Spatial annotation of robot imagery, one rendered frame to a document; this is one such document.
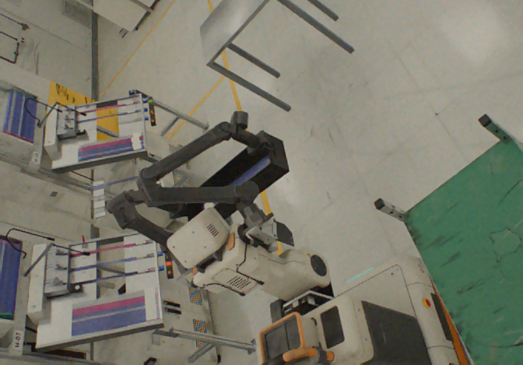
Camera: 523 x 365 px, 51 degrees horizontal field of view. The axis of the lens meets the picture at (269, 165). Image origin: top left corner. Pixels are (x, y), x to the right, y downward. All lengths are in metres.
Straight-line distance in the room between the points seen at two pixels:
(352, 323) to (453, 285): 0.54
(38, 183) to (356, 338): 3.00
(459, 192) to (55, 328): 2.47
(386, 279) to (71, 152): 2.68
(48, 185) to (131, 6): 3.66
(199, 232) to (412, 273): 1.12
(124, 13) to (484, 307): 6.56
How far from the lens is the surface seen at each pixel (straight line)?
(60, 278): 3.61
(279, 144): 2.38
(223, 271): 2.14
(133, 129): 4.46
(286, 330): 2.25
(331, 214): 3.51
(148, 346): 3.64
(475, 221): 1.80
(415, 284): 2.69
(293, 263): 2.32
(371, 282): 2.82
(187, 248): 2.13
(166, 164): 2.04
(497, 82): 3.18
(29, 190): 4.55
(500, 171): 1.81
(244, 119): 2.22
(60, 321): 3.52
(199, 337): 3.49
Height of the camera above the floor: 2.46
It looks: 37 degrees down
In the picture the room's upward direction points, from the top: 65 degrees counter-clockwise
